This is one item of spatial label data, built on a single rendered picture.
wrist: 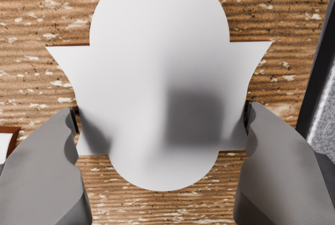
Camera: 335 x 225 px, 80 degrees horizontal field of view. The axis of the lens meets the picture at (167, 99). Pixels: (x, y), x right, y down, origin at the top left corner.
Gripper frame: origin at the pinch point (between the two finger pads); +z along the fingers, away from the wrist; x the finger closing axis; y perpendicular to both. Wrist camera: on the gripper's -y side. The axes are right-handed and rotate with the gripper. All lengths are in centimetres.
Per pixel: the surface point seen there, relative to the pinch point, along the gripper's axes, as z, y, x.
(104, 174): 0.2, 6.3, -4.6
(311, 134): 2.5, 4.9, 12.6
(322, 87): 3.1, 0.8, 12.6
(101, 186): 0.0, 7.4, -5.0
